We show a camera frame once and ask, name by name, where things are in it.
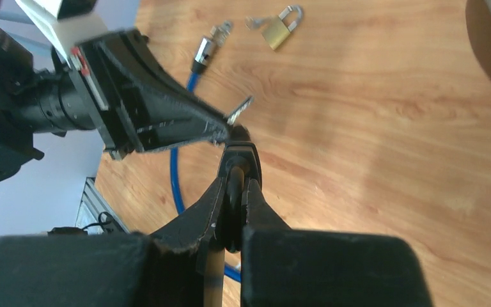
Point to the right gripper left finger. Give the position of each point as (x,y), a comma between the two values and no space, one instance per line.
(181,264)

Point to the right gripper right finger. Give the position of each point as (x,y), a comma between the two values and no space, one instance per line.
(282,266)

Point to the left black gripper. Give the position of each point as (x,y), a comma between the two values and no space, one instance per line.
(133,103)

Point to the silver cable lock keys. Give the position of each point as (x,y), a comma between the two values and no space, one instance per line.
(219,33)

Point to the small brass padlock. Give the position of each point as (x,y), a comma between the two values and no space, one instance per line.
(277,31)

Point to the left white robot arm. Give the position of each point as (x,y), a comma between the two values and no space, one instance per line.
(34,102)

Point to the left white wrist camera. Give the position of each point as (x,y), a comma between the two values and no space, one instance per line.
(65,23)

